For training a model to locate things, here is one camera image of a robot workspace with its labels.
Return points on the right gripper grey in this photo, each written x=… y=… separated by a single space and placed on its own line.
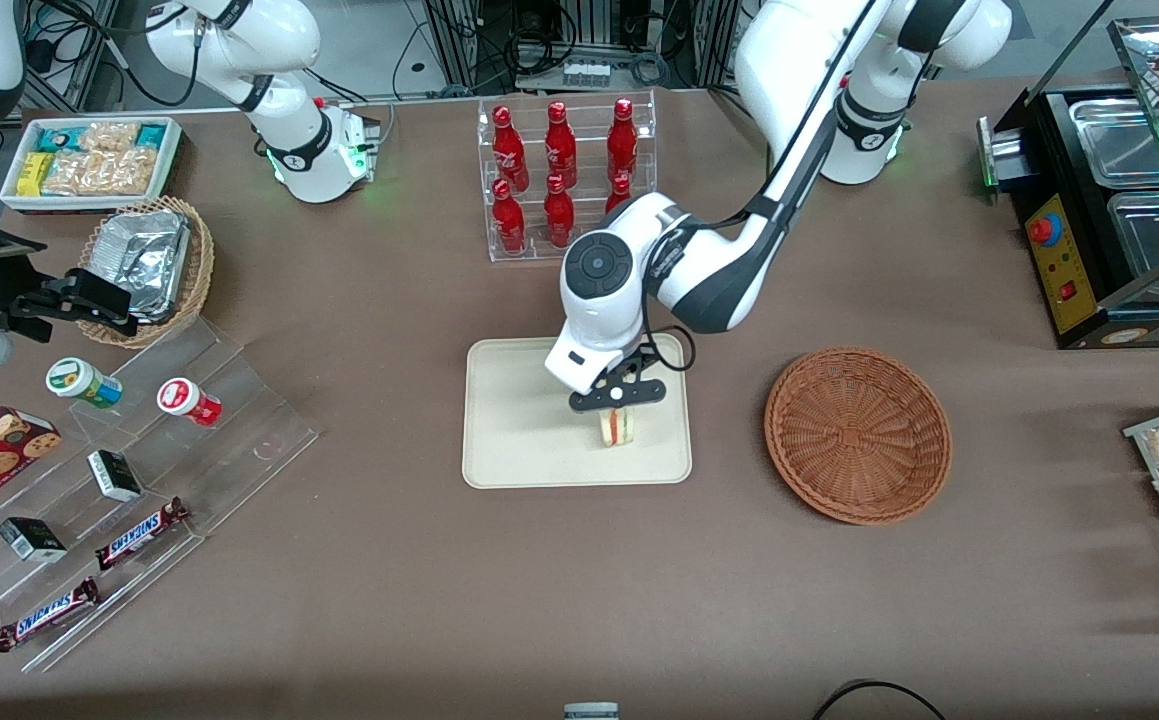
x=1 y=283

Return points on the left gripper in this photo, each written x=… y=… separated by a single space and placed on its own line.
x=640 y=356

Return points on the triangular sandwich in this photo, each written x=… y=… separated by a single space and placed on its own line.
x=616 y=428

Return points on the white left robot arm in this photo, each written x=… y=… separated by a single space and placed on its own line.
x=719 y=270

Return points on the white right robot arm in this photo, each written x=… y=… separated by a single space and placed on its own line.
x=279 y=40

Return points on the cream rectangular tray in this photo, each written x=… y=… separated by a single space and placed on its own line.
x=519 y=430

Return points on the small tan wicker basket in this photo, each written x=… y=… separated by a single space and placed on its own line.
x=201 y=265

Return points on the round brown wicker basket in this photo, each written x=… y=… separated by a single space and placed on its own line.
x=859 y=435

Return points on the green lid snack cup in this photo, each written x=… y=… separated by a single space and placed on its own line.
x=79 y=381

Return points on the aluminium foil container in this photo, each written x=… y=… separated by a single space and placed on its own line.
x=144 y=260

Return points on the large clear cracker bag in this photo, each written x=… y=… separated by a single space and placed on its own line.
x=104 y=172

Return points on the yellow snack packet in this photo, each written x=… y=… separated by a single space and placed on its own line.
x=35 y=173

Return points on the red lid snack cup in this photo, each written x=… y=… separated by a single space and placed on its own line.
x=187 y=400

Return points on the teal snack packet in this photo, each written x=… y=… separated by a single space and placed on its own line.
x=59 y=138
x=151 y=135

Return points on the white rectangular snack bin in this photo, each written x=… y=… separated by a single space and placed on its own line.
x=169 y=165

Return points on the small clear cracker bag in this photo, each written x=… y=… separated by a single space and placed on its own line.
x=109 y=137

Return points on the small dark carton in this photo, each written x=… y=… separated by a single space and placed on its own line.
x=32 y=540
x=115 y=476

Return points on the red cola bottle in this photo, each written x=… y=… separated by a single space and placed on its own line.
x=622 y=140
x=509 y=150
x=560 y=145
x=619 y=192
x=559 y=215
x=509 y=222

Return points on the clear acrylic stepped display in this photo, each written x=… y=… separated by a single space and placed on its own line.
x=239 y=430

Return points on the Snickers chocolate bar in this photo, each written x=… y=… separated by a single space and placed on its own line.
x=44 y=615
x=139 y=535

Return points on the clear acrylic bottle rack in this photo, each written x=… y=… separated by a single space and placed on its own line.
x=584 y=120

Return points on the small grey device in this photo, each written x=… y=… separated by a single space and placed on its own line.
x=591 y=712

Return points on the white power strip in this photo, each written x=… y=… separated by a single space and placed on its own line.
x=587 y=74

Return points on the black food warmer cabinet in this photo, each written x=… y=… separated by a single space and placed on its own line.
x=1084 y=320

